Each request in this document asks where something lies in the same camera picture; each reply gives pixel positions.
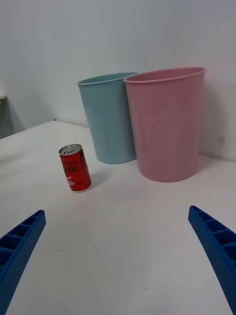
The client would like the pale blue plastic bin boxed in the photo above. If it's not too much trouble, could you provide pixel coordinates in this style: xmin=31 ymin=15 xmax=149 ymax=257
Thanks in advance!
xmin=76 ymin=71 xmax=138 ymax=165

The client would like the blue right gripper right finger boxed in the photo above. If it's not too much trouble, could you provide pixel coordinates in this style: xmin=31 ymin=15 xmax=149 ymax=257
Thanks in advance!
xmin=188 ymin=205 xmax=236 ymax=315

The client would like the pink plastic bin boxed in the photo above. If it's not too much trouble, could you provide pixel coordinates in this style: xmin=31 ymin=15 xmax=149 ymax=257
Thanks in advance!
xmin=123 ymin=66 xmax=207 ymax=183

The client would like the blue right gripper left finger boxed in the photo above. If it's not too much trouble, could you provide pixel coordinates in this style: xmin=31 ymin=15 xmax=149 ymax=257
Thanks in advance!
xmin=0 ymin=209 xmax=47 ymax=315

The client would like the red drink can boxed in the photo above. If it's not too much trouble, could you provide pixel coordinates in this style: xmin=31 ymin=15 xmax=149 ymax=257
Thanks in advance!
xmin=58 ymin=143 xmax=92 ymax=193

